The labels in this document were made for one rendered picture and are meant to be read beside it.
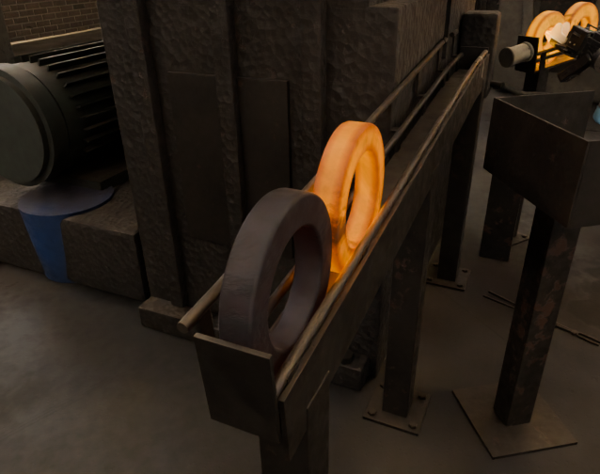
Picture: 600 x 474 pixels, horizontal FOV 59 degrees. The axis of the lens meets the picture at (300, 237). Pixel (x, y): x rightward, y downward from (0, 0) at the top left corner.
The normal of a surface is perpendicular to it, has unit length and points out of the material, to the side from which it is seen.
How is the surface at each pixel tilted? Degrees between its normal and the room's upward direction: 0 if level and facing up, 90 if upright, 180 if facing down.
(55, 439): 0
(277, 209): 11
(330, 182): 56
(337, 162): 42
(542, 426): 0
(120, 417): 0
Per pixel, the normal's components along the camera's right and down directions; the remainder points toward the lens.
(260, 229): -0.22, -0.57
